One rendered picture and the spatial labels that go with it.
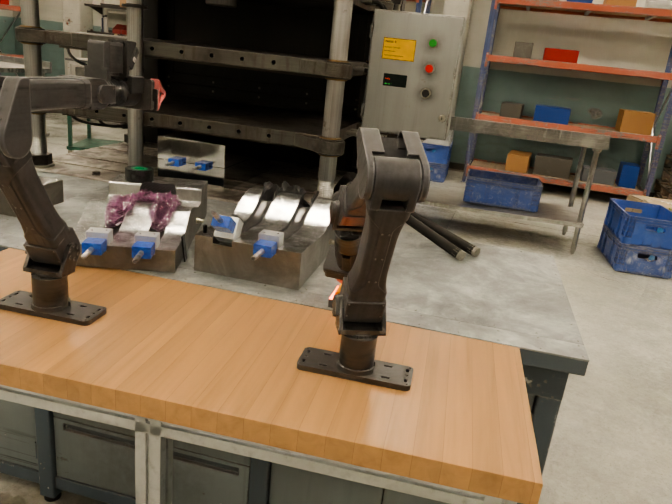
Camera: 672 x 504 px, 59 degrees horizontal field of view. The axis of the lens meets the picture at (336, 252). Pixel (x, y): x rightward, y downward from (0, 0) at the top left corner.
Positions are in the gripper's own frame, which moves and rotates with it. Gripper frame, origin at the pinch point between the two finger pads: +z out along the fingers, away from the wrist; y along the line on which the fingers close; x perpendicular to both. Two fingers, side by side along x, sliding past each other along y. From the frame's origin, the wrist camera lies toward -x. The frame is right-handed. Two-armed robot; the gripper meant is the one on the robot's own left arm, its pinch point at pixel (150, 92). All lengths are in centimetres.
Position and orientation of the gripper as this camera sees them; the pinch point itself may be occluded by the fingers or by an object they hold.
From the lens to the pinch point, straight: 149.0
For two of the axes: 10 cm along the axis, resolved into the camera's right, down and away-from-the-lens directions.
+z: 2.1, -2.5, 9.5
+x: -1.1, 9.5, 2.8
